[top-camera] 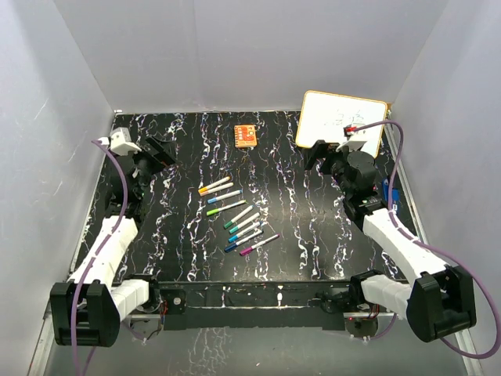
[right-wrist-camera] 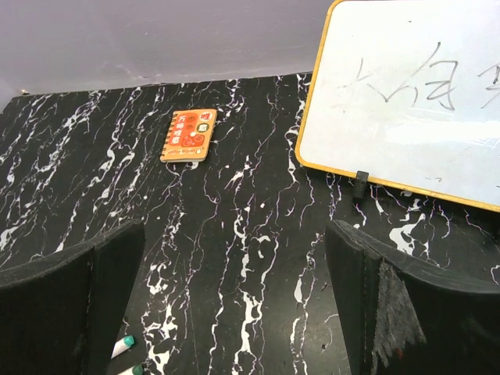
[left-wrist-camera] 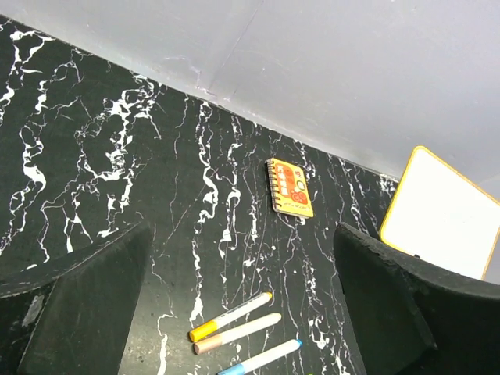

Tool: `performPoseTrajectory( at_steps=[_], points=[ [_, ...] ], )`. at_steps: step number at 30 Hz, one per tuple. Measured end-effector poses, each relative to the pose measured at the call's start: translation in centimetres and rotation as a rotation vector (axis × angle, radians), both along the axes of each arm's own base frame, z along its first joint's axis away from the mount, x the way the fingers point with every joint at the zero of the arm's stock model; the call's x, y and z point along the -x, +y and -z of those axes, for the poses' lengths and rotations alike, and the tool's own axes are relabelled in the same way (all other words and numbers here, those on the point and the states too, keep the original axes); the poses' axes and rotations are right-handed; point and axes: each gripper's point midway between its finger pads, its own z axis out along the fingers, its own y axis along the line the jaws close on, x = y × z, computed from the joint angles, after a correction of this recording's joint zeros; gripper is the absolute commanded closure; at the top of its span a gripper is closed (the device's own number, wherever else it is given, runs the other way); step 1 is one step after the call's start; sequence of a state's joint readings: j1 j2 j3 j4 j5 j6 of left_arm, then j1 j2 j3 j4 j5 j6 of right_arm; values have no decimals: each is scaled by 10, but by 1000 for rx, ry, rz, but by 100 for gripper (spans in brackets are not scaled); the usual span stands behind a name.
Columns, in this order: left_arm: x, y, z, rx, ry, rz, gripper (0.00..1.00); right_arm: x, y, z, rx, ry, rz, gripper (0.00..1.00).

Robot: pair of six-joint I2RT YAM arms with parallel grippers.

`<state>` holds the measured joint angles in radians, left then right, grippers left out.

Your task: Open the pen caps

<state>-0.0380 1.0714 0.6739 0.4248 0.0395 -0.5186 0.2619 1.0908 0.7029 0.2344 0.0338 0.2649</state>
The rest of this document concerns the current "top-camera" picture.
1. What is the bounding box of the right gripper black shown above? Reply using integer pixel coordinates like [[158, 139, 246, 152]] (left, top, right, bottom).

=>
[[303, 140, 358, 197]]

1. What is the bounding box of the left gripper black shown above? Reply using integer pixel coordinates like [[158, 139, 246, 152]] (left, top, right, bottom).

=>
[[121, 136, 176, 197]]

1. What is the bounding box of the yellow marker pen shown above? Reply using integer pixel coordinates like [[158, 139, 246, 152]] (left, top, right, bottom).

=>
[[198, 176, 231, 194]]

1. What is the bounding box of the light blue marker pen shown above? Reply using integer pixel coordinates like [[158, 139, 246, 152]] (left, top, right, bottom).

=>
[[207, 190, 243, 204]]

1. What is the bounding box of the pink marker pen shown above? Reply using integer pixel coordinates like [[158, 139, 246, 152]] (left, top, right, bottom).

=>
[[200, 182, 234, 197]]

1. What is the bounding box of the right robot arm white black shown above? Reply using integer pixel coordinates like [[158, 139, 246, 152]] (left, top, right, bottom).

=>
[[304, 140, 477, 342]]

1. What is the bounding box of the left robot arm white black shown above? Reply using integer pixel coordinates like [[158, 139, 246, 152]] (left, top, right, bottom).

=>
[[49, 136, 176, 347]]

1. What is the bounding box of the light green marker pen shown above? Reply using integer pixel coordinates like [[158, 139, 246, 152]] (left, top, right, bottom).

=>
[[206, 200, 247, 216]]

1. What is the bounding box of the teal marker pen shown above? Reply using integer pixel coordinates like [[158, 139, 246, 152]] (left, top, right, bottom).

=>
[[229, 212, 260, 234]]

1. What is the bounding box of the dark green marker pen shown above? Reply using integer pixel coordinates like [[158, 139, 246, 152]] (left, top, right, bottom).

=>
[[224, 205, 253, 230]]

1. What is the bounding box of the cyan marker pen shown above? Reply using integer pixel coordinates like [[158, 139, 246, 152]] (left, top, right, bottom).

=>
[[228, 222, 261, 243]]

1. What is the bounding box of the dark blue marker pen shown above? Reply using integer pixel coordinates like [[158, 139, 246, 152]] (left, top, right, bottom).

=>
[[224, 230, 263, 253]]

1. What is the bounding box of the magenta marker pen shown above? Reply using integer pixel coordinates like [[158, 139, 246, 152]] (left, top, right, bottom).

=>
[[240, 233, 280, 256]]

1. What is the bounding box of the blue object at edge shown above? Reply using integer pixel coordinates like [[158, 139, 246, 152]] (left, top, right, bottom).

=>
[[380, 178, 400, 215]]

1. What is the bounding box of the white board orange frame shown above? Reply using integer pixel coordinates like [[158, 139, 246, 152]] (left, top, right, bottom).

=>
[[295, 90, 387, 149]]

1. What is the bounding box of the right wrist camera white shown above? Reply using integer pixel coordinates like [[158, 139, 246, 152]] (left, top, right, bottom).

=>
[[336, 123, 369, 152]]

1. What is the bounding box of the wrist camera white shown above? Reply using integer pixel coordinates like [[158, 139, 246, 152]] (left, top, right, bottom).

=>
[[110, 127, 142, 156], [336, 123, 369, 152]]

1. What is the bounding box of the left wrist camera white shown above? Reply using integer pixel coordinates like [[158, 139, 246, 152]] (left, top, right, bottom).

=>
[[110, 127, 142, 156]]

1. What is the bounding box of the black base frame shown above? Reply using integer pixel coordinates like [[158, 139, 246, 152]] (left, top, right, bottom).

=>
[[117, 280, 392, 332]]

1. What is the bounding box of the aluminium rail frame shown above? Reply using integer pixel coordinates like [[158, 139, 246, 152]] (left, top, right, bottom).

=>
[[27, 309, 54, 376]]

